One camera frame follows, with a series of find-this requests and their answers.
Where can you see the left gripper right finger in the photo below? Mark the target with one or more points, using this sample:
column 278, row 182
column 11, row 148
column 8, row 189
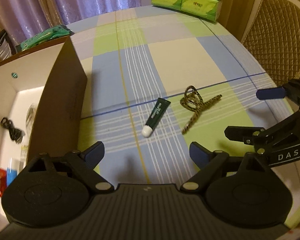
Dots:
column 209, row 164

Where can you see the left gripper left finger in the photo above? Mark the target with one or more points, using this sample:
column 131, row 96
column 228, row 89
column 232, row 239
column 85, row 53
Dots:
column 83, row 164

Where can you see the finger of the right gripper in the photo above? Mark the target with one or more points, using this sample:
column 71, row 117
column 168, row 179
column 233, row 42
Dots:
column 271, row 93
column 242, row 133

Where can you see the leopard hair claw clip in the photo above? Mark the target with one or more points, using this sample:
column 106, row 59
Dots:
column 193, row 101

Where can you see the cotton swab packet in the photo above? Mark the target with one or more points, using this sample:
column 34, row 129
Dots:
column 30, row 117

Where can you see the blue cream tube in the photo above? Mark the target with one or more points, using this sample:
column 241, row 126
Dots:
column 12, row 170

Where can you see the dark green small tube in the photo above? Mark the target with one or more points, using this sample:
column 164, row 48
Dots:
column 154, row 118

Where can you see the red candy packet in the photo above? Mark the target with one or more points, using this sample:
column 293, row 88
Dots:
column 3, row 181

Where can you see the quilted chair cushion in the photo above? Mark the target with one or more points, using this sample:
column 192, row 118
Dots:
column 274, row 39

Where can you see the brown cardboard storage box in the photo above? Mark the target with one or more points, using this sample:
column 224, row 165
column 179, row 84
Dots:
column 51, row 77

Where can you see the checkered tablecloth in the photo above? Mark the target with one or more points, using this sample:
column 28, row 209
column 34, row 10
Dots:
column 133, row 57

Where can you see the green wet wipe packets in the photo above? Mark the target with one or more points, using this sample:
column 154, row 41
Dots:
column 47, row 35

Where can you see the white paper bag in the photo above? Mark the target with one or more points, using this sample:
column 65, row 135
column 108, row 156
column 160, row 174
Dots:
column 7, row 48

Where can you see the purple curtain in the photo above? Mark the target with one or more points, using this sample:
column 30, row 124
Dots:
column 23, row 19

